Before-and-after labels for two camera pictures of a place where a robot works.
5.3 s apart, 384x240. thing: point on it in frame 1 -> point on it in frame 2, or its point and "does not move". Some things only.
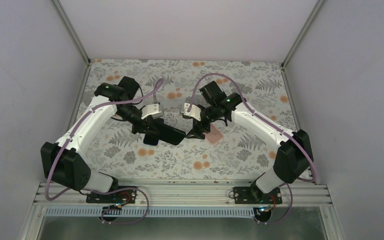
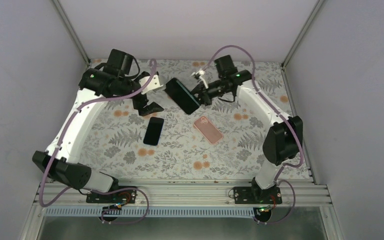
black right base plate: [254, 195] does not move
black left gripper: [149, 122] -> [138, 105]
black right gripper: [198, 134] -> [204, 97]
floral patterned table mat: [189, 119] does not move
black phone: [151, 137] does not move
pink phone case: [214, 136] does not move
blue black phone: [170, 135] -> [181, 96]
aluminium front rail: [306, 194] does not move
